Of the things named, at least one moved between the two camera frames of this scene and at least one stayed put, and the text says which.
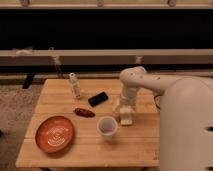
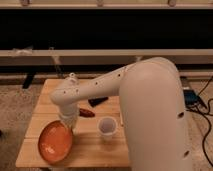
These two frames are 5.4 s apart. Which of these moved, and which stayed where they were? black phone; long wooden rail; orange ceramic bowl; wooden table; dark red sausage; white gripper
Moved: white gripper; orange ceramic bowl
Stayed: black phone; long wooden rail; wooden table; dark red sausage
